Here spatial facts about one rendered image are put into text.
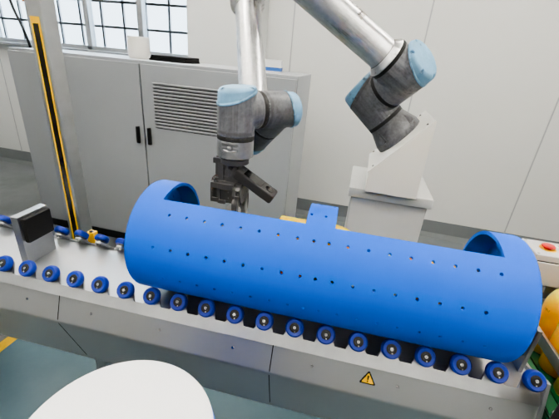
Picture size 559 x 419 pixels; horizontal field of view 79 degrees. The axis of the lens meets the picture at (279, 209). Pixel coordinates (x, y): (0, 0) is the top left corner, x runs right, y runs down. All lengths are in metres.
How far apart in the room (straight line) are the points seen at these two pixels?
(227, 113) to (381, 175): 0.72
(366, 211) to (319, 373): 0.73
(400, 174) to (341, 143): 2.19
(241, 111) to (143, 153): 1.97
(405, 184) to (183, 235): 0.87
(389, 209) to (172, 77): 1.67
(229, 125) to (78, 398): 0.58
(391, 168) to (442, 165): 2.29
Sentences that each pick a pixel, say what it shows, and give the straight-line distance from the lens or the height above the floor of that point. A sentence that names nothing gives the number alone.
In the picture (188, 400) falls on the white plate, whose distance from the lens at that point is 0.64.
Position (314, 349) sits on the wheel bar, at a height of 0.92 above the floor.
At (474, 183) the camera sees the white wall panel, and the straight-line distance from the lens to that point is 3.72.
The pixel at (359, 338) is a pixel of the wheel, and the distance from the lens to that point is 0.86.
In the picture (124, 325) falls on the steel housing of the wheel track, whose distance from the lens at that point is 1.03.
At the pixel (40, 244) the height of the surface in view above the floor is 0.97.
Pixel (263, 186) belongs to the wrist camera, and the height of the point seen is 1.25.
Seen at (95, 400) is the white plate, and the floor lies 1.04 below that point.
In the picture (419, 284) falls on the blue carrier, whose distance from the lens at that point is 0.74.
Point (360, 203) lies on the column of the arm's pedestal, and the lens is 1.41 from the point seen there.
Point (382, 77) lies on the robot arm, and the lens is 1.31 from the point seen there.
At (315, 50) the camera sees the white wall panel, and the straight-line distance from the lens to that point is 3.45.
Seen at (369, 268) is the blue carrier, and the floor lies 1.17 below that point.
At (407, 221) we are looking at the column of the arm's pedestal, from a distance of 1.45.
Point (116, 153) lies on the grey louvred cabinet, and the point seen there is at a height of 0.78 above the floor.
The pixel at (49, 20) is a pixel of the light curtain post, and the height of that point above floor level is 1.59.
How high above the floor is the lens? 1.55
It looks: 24 degrees down
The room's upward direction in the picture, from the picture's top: 5 degrees clockwise
